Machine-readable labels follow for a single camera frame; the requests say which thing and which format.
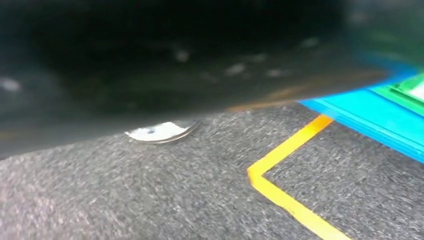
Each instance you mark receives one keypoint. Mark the green plastic crate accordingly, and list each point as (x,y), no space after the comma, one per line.
(404,94)

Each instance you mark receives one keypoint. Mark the blue metal shelf rack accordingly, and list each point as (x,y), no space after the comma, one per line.
(374,119)

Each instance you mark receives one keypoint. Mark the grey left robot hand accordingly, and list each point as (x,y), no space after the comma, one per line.
(165,49)

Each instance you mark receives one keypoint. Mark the chrome stanchion post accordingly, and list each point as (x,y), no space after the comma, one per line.
(162,132)

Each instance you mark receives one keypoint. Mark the yellow floor tape square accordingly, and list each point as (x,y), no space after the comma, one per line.
(281,195)

